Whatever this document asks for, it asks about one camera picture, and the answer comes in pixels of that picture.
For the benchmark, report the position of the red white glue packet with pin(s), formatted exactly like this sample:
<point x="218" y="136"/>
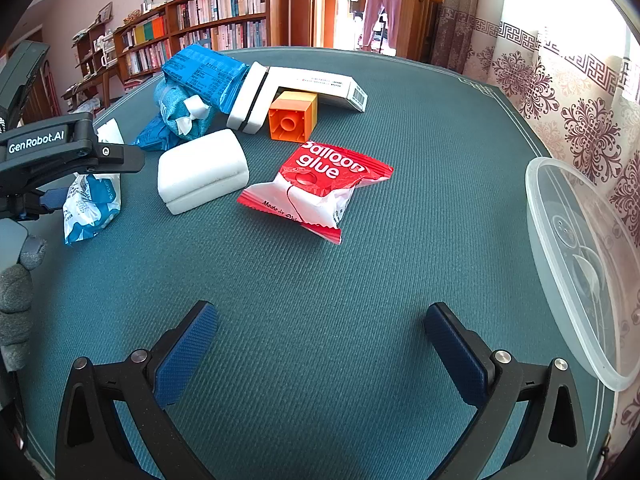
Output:
<point x="320" y="185"/>

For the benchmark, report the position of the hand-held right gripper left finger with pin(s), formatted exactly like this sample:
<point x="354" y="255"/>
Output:
<point x="187" y="355"/>

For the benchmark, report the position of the white sponge block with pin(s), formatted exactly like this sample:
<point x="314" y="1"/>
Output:
<point x="202" y="170"/>

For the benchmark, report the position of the blue white plastic packet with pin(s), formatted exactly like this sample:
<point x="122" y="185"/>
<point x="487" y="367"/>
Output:
<point x="150" y="136"/>
<point x="92" y="205"/>

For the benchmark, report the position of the white long cardboard box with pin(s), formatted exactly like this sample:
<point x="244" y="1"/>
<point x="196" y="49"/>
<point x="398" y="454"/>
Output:
<point x="320" y="85"/>

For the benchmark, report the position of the low wooden bookshelf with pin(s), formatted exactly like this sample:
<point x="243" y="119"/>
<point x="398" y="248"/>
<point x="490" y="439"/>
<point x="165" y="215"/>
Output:
<point x="145" y="45"/>

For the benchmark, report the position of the person's left hand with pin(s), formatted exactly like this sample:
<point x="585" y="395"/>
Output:
<point x="17" y="290"/>

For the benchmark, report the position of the light blue patterned packet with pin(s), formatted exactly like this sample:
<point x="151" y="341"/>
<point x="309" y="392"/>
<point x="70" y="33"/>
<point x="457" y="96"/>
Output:
<point x="172" y="105"/>

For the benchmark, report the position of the white block with black stripe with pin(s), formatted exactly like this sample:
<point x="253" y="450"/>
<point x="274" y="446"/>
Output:
<point x="247" y="102"/>

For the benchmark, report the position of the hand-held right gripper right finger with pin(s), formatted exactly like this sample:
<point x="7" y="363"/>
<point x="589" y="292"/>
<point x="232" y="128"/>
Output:
<point x="457" y="355"/>

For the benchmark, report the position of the orange yellow toy block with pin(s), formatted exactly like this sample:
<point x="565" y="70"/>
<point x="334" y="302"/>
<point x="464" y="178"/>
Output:
<point x="295" y="115"/>

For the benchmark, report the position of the dark brown curtain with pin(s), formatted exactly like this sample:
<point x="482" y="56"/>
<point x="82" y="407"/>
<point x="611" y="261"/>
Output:
<point x="452" y="40"/>

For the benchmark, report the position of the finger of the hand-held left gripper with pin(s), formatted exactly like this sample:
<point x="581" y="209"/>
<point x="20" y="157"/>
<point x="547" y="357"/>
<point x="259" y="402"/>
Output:
<point x="50" y="200"/>
<point x="120" y="159"/>

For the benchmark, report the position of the blue snack packet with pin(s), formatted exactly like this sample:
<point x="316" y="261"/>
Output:
<point x="200" y="72"/>

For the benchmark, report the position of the wooden door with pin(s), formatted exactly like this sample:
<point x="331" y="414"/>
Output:
<point x="417" y="20"/>

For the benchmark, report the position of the clear plastic container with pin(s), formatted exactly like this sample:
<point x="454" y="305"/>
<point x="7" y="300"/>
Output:
<point x="575" y="260"/>

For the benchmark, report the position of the patterned lace curtain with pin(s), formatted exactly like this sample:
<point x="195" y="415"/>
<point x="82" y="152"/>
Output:
<point x="550" y="90"/>

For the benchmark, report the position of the small wooden shelf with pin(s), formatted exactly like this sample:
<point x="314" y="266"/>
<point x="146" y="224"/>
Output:
<point x="95" y="50"/>

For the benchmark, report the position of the wooden desk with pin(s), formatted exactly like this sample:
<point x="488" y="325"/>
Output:
<point x="87" y="85"/>

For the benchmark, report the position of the pink hanging pants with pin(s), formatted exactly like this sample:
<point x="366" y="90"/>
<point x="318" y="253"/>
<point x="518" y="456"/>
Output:
<point x="380" y="10"/>

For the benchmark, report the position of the tall wooden bookshelf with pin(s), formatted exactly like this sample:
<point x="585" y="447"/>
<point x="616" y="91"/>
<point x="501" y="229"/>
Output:
<point x="225" y="5"/>

